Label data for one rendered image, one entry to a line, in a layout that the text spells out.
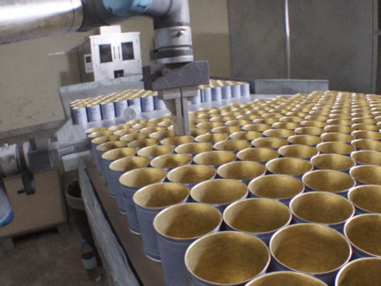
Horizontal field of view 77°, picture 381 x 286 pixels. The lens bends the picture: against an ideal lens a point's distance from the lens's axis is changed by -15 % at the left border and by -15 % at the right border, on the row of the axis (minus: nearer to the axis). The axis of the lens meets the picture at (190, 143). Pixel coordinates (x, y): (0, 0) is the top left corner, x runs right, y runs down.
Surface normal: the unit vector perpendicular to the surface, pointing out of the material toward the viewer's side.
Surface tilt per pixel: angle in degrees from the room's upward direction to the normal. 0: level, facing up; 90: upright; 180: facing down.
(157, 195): 88
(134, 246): 3
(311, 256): 89
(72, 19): 115
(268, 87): 90
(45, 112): 90
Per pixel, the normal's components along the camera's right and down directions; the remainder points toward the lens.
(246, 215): 0.15, 0.26
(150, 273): -0.12, -0.95
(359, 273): -0.10, 0.28
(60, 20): 0.84, 0.47
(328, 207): -0.70, 0.26
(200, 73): 0.47, 0.20
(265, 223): -0.51, 0.28
